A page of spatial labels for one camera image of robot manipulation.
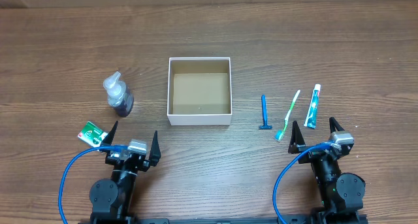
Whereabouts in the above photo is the clear pump bottle dark liquid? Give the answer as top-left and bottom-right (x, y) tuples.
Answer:
(103, 71), (134, 118)

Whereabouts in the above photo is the white cardboard box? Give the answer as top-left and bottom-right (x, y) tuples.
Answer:
(167, 57), (233, 126)

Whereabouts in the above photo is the green white toothbrush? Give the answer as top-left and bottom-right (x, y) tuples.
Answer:
(275, 89), (300, 142)

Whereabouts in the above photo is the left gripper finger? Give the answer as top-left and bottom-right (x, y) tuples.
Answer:
(101, 121), (118, 146)
(149, 131), (161, 167)

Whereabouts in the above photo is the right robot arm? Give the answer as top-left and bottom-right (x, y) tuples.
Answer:
(288, 117), (368, 224)

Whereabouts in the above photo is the blue disposable razor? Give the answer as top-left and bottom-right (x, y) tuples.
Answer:
(259, 95), (272, 130)

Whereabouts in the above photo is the green white soap packet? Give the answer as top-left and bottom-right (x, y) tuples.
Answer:
(78, 121), (108, 148)

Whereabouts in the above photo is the left blue cable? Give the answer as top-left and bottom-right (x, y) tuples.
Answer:
(57, 144), (130, 224)

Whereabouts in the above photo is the blue cable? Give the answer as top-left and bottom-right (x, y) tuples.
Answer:
(272, 141), (340, 224)
(57, 144), (130, 224)

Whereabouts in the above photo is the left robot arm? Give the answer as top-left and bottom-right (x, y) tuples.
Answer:
(89, 124), (161, 223)

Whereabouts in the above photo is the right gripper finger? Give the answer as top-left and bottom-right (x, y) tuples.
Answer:
(329, 117), (344, 133)
(288, 121), (306, 153)

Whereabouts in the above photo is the white teal toothpaste tube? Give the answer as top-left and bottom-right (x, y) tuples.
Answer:
(304, 84), (321, 129)

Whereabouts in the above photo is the right blue cable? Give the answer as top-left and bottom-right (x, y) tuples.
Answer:
(272, 141), (340, 224)

